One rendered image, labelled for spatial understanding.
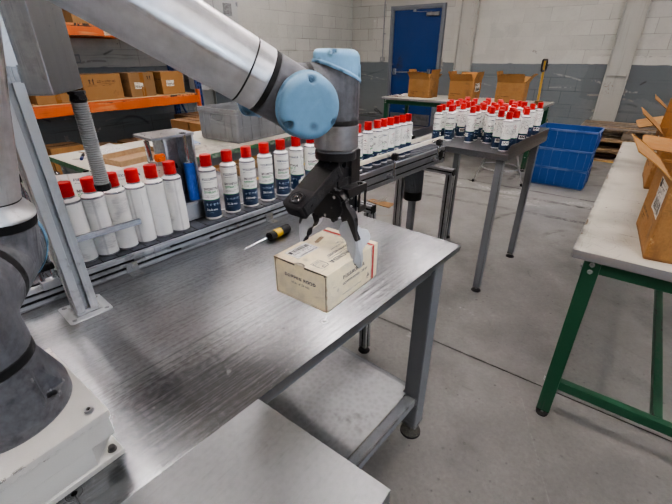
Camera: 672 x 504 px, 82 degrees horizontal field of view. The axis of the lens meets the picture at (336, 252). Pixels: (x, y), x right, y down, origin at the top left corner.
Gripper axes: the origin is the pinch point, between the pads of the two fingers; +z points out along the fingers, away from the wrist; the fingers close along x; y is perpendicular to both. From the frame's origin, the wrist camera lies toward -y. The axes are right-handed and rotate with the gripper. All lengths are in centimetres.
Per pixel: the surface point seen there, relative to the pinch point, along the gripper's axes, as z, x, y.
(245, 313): 17.7, 19.0, -5.7
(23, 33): -37, 47, -24
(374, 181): 16, 50, 99
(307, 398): 78, 30, 26
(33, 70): -31, 47, -24
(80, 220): 2, 61, -19
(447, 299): 97, 24, 152
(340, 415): 78, 15, 28
